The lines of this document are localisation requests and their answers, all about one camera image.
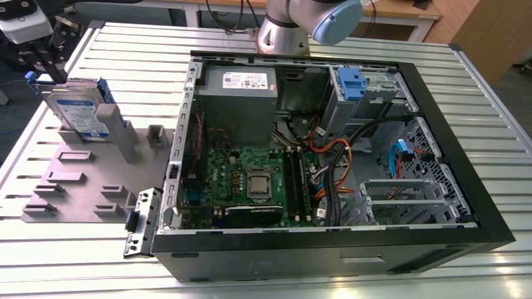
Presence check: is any hard disk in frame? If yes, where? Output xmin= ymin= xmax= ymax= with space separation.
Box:
xmin=24 ymin=70 xmax=125 ymax=145

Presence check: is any blue wire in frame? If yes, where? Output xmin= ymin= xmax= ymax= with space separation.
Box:
xmin=389 ymin=138 xmax=416 ymax=181

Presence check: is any metal disk bay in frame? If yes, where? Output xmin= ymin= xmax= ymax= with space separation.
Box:
xmin=344 ymin=179 xmax=477 ymax=227

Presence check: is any grey parts rack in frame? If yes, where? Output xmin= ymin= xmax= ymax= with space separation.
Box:
xmin=20 ymin=104 xmax=176 ymax=224

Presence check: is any grey power supply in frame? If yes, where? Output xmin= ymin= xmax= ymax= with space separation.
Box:
xmin=197 ymin=65 xmax=278 ymax=149

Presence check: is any green motherboard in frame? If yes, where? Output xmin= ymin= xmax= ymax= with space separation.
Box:
xmin=176 ymin=145 xmax=324 ymax=230

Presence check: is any silver CPU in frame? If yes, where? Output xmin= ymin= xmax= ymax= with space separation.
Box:
xmin=248 ymin=174 xmax=272 ymax=194

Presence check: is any CPU socket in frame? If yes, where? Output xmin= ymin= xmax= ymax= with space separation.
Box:
xmin=244 ymin=167 xmax=276 ymax=202

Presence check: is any black graphics card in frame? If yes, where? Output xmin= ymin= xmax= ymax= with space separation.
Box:
xmin=224 ymin=204 xmax=285 ymax=229

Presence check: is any black RAM stick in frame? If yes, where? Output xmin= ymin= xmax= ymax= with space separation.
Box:
xmin=284 ymin=146 xmax=301 ymax=221
xmin=294 ymin=146 xmax=314 ymax=221

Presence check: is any blue drive latch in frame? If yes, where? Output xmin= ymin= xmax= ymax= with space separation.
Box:
xmin=336 ymin=67 xmax=368 ymax=101

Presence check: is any metal drive cage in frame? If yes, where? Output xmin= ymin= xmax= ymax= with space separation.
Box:
xmin=324 ymin=64 xmax=418 ymax=140

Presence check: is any black PC case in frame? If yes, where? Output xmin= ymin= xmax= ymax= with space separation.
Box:
xmin=149 ymin=49 xmax=517 ymax=283

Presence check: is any wooden cabinet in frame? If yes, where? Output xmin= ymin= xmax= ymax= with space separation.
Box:
xmin=450 ymin=0 xmax=532 ymax=85

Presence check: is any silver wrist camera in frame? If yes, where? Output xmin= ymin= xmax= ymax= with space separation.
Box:
xmin=0 ymin=11 xmax=54 ymax=45

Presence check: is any metal expansion slot bracket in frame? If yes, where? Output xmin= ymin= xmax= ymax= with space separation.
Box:
xmin=122 ymin=186 xmax=164 ymax=260

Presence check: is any orange power wire bundle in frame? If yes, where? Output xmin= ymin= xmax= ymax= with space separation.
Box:
xmin=272 ymin=113 xmax=356 ymax=200

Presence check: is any black cable bundle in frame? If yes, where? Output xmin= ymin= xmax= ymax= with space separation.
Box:
xmin=321 ymin=114 xmax=418 ymax=227

